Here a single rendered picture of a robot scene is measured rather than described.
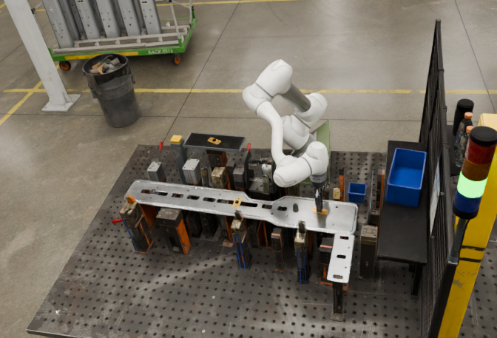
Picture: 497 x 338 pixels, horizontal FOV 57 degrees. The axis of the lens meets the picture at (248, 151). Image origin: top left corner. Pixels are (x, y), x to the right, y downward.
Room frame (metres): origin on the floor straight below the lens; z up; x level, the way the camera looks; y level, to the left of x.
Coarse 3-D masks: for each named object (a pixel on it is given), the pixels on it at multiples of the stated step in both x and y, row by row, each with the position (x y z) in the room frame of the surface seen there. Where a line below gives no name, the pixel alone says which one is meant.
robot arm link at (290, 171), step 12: (264, 108) 2.06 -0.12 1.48; (276, 120) 1.96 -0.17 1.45; (276, 132) 1.87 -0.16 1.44; (276, 144) 1.79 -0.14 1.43; (276, 156) 1.71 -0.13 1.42; (288, 156) 1.67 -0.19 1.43; (276, 168) 1.66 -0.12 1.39; (288, 168) 1.59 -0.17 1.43; (300, 168) 1.59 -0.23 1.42; (276, 180) 1.58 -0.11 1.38; (288, 180) 1.55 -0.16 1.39; (300, 180) 1.57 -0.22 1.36
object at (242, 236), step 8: (232, 224) 1.66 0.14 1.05; (240, 224) 1.65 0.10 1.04; (232, 232) 1.64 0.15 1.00; (240, 232) 1.63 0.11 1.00; (240, 240) 1.62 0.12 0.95; (240, 248) 1.64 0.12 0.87; (248, 248) 1.69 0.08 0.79; (240, 256) 1.64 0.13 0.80; (248, 256) 1.67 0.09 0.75; (240, 264) 1.64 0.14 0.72; (248, 264) 1.64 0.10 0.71
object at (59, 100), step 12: (12, 0) 5.01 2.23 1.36; (24, 0) 5.11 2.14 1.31; (12, 12) 5.03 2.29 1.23; (24, 12) 5.04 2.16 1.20; (24, 24) 5.00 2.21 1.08; (36, 24) 5.13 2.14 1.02; (24, 36) 5.02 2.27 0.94; (36, 36) 5.05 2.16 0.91; (36, 48) 5.00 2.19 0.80; (36, 60) 5.02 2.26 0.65; (48, 60) 5.07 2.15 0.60; (48, 72) 5.00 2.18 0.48; (48, 84) 5.02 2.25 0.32; (60, 84) 5.09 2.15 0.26; (60, 96) 5.01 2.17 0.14; (72, 96) 5.19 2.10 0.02; (48, 108) 4.99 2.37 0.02; (60, 108) 4.94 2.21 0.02
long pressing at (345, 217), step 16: (128, 192) 2.09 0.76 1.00; (176, 192) 2.02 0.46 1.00; (192, 192) 2.00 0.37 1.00; (208, 192) 1.98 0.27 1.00; (224, 192) 1.96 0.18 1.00; (240, 192) 1.93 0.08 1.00; (176, 208) 1.90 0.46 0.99; (192, 208) 1.87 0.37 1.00; (208, 208) 1.85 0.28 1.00; (224, 208) 1.83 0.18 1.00; (240, 208) 1.81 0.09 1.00; (256, 208) 1.79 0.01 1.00; (272, 208) 1.77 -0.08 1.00; (288, 208) 1.75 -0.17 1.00; (304, 208) 1.73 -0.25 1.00; (336, 208) 1.70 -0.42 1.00; (352, 208) 1.68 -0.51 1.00; (288, 224) 1.64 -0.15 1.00; (320, 224) 1.60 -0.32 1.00; (336, 224) 1.59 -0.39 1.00; (352, 224) 1.57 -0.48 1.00
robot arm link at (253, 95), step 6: (246, 90) 2.21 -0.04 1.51; (252, 90) 2.17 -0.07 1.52; (258, 90) 2.15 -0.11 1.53; (264, 90) 2.14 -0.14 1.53; (246, 96) 2.17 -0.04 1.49; (252, 96) 2.15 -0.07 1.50; (258, 96) 2.13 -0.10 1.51; (264, 96) 2.13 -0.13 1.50; (270, 96) 2.14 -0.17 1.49; (246, 102) 2.16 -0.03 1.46; (252, 102) 2.12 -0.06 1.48; (258, 102) 2.10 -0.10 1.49; (252, 108) 2.10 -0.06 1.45
